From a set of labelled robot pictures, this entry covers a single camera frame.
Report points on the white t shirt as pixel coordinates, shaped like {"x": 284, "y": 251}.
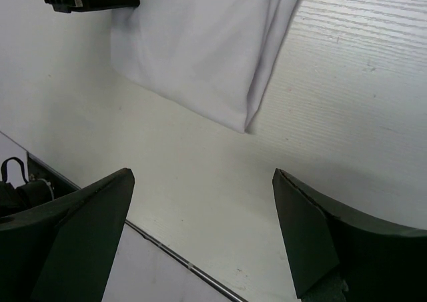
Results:
{"x": 213, "y": 57}

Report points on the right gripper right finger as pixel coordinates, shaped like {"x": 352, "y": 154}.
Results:
{"x": 338, "y": 253}

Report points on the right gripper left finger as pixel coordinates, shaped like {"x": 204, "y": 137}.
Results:
{"x": 63, "y": 250}

